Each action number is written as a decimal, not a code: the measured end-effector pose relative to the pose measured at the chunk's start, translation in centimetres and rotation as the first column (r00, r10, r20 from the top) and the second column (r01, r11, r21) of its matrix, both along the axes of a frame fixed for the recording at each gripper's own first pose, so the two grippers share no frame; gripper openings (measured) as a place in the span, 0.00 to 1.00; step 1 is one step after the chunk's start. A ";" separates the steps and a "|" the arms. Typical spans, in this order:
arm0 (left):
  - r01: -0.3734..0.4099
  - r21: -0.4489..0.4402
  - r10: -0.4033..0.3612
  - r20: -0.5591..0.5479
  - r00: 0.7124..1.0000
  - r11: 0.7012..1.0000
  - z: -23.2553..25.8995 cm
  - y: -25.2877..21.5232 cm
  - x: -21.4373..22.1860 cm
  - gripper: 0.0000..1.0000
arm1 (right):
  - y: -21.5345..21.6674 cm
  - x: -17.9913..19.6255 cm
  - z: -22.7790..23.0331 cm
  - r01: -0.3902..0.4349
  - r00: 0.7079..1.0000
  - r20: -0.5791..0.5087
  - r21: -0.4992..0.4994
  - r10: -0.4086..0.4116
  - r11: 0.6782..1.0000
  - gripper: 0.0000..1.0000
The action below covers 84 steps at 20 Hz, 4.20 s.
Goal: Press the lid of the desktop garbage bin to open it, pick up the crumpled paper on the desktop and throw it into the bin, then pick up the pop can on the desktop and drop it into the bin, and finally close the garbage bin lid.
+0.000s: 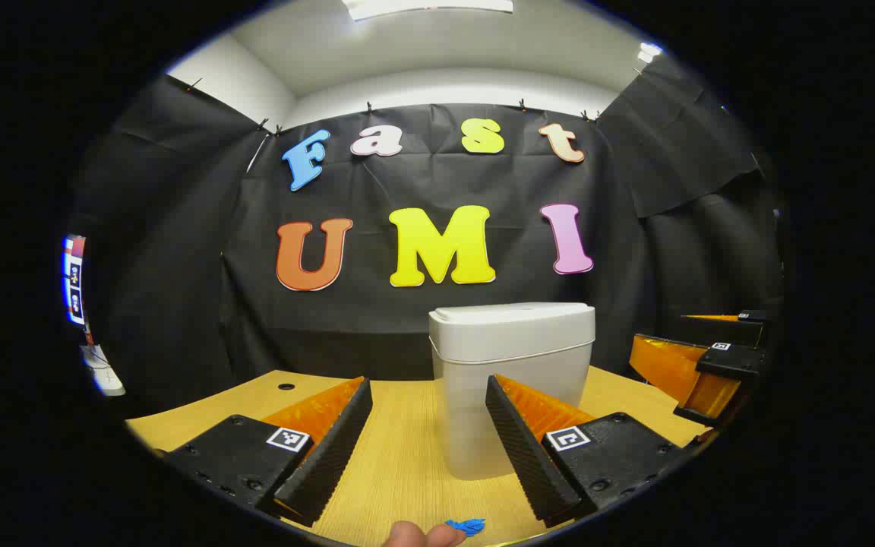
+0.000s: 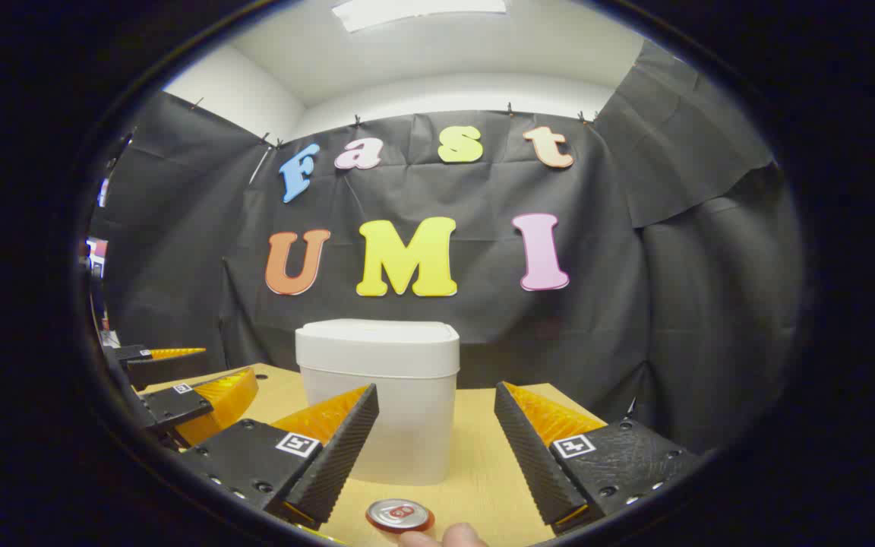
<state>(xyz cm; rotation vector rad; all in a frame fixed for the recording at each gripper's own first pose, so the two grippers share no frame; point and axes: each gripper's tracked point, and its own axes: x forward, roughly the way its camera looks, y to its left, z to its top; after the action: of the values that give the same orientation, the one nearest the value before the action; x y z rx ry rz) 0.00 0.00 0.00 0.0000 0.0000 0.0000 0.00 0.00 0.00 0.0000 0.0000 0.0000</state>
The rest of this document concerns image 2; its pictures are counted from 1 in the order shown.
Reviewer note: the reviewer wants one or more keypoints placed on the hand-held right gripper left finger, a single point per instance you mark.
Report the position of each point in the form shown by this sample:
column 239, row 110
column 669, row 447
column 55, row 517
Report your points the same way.
column 339, row 463

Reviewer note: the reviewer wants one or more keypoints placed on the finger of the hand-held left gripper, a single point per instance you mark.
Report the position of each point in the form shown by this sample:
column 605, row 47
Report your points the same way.
column 179, row 406
column 172, row 370

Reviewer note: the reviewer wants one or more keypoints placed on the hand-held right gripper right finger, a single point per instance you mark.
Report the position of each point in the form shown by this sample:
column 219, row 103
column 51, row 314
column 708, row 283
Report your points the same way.
column 532, row 463

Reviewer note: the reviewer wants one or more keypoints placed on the red pop can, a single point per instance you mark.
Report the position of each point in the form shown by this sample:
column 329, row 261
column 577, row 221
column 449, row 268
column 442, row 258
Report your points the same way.
column 398, row 514

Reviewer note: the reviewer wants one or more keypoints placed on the white desktop garbage bin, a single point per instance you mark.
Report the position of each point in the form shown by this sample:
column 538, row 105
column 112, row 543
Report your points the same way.
column 399, row 357

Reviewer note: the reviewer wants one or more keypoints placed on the wooden desktop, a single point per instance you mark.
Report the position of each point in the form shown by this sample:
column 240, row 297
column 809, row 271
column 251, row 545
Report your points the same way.
column 475, row 486

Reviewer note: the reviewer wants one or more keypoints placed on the black backdrop cloth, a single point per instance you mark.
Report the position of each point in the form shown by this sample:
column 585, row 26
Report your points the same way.
column 620, row 251

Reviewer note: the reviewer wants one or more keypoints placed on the large ceiling light panel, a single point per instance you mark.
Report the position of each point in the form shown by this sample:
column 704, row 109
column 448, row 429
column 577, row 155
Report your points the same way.
column 415, row 11

